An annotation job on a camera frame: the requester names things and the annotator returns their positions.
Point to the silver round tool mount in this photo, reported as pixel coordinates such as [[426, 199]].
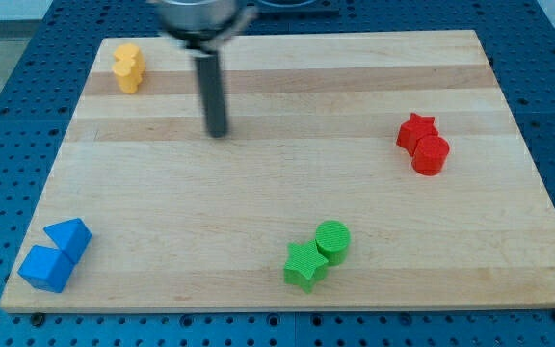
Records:
[[203, 25]]

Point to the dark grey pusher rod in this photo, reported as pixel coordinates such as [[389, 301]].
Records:
[[212, 94]]

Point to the yellow heart block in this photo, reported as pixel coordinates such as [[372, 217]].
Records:
[[128, 75]]

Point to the yellow hexagon block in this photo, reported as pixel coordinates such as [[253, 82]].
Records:
[[132, 52]]

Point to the light wooden board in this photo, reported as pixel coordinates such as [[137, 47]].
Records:
[[182, 222]]

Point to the green cylinder block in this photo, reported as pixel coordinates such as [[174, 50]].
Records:
[[333, 240]]

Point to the red star block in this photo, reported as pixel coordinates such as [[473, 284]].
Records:
[[413, 130]]

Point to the blue triangular prism block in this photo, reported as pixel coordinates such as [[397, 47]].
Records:
[[72, 237]]

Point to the green star block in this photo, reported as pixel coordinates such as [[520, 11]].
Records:
[[305, 265]]

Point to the red cylinder block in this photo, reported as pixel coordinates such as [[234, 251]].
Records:
[[430, 155]]

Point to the blue cube block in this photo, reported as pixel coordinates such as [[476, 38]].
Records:
[[46, 269]]

